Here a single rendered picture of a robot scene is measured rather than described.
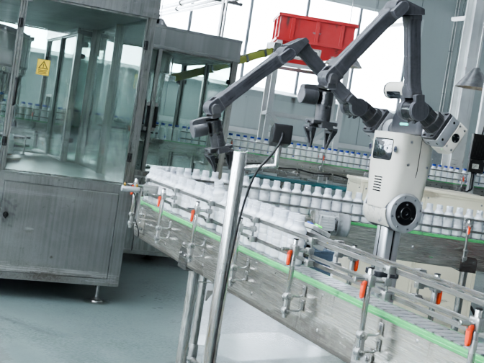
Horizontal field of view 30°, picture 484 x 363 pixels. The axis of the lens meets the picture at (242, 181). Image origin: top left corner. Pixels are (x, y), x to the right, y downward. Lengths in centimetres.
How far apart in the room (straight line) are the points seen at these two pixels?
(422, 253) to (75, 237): 260
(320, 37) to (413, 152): 673
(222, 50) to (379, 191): 538
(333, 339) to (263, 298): 50
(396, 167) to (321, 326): 108
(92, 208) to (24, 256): 58
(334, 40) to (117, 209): 439
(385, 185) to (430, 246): 174
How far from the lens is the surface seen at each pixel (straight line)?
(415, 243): 528
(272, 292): 299
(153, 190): 436
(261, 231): 317
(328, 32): 1028
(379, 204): 363
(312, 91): 322
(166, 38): 869
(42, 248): 660
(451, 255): 535
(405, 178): 360
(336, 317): 261
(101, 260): 670
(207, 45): 882
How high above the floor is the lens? 140
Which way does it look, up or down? 3 degrees down
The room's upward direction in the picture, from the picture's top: 9 degrees clockwise
